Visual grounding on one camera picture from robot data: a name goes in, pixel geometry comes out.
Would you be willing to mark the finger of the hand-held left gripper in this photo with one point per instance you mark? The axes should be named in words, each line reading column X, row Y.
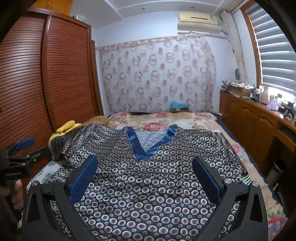
column 39, row 154
column 25, row 143

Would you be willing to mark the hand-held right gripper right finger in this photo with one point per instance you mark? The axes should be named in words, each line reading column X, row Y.
column 208, row 180

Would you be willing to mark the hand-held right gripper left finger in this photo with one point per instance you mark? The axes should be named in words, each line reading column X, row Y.
column 84, row 178

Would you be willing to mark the circle-patterned satin garment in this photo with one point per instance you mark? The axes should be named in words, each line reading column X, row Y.
column 148, row 185

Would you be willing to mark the person's left hand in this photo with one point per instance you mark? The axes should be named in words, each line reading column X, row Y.
column 16, row 192

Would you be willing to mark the leaf-print bed sheet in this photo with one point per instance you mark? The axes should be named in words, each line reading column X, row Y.
column 46, row 172

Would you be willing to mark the yellow plush toy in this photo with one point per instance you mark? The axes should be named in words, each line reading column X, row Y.
column 66, row 126

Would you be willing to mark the wooden side cabinet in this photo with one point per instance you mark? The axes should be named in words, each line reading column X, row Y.
column 245, row 118

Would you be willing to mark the blue cloth bundle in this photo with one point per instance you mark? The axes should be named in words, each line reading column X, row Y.
column 178, row 105

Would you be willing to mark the wooden louvred wardrobe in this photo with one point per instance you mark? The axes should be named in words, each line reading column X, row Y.
column 64, row 69

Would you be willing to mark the cardboard box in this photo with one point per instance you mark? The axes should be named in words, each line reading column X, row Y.
column 240, row 91

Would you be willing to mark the lavender bottle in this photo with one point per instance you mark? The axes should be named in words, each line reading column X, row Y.
column 272, row 103

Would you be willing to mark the floral cloth pile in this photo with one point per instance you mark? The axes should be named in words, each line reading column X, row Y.
column 238, row 83

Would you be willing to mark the pink jar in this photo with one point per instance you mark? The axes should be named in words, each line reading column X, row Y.
column 265, row 95

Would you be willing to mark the small black tripod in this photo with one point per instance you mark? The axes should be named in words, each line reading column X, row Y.
column 286, row 110

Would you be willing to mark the small grey desk fan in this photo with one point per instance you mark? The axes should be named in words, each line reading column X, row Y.
column 237, row 74

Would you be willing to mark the floral sheer curtain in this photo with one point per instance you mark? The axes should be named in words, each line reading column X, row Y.
column 150, row 76

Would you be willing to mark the tied beige curtain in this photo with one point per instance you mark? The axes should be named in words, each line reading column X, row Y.
column 235, row 46

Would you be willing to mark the grey window blind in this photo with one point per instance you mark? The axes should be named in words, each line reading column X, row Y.
column 272, row 46

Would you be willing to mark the beige air conditioner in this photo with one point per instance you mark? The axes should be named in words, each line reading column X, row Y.
column 198, row 23

